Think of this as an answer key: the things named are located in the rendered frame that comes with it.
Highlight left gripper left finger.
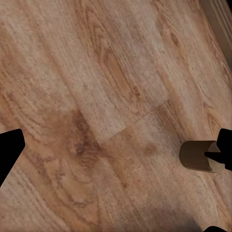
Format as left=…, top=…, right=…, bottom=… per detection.
left=0, top=129, right=25, bottom=186

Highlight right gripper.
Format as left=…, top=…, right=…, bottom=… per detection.
left=204, top=152, right=232, bottom=170

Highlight pillar candle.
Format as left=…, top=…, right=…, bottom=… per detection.
left=179, top=141, right=225, bottom=174

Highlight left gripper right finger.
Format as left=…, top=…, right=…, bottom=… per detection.
left=217, top=129, right=232, bottom=167

